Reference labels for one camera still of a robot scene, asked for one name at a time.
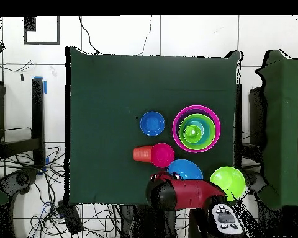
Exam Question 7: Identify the red small bowl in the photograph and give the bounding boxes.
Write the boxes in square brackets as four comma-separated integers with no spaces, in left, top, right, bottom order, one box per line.
[150,143,175,169]

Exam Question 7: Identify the blue large bowl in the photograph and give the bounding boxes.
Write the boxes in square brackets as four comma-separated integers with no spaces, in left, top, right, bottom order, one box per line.
[166,159,204,180]

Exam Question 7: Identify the orange cup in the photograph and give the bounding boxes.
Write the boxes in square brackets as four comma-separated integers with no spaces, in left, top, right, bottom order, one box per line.
[132,145,153,164]

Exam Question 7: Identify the pink large bowl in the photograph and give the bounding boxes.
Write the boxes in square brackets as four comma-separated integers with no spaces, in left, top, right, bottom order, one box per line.
[171,104,222,154]

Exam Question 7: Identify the lime green small cup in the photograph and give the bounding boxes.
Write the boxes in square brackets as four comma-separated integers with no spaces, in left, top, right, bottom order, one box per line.
[183,124,202,144]

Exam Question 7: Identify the dark blue small bowl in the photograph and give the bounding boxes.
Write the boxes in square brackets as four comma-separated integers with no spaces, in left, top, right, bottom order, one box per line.
[139,110,166,138]

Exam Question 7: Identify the purple shallow bowl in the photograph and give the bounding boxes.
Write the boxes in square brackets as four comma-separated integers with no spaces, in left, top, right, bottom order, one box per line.
[175,108,219,149]

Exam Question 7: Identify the turquoise bowl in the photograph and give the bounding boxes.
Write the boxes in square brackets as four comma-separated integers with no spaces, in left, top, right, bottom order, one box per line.
[182,118,210,147]

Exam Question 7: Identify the lime green large bowl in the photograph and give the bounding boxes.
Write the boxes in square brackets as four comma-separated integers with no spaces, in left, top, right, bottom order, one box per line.
[179,113,217,151]
[209,166,246,202]

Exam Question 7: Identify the black stand base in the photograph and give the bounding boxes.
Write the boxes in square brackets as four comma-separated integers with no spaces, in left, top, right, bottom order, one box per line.
[243,169,266,195]
[0,168,38,195]

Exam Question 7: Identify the dark green table cloth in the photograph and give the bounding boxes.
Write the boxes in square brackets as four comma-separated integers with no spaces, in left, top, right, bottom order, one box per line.
[65,46,243,208]

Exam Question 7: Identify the black floor box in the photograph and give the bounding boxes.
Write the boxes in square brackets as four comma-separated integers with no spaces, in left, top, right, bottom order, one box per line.
[58,200,84,236]

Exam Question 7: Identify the blue tape strip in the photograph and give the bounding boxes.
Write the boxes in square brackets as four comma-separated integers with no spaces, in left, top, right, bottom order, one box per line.
[33,76,48,95]

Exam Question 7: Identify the tangled floor cables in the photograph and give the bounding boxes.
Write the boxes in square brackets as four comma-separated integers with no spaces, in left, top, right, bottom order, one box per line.
[0,146,122,238]

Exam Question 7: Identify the black post stand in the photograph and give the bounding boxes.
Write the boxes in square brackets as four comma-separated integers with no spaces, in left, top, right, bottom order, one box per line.
[0,77,45,167]

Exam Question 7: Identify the thin black floor cable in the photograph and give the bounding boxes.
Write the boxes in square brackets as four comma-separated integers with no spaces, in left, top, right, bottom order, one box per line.
[78,15,102,55]
[138,15,153,56]

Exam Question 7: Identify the black square floor frame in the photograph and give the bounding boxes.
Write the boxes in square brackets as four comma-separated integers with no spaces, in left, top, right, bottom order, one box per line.
[23,15,60,45]

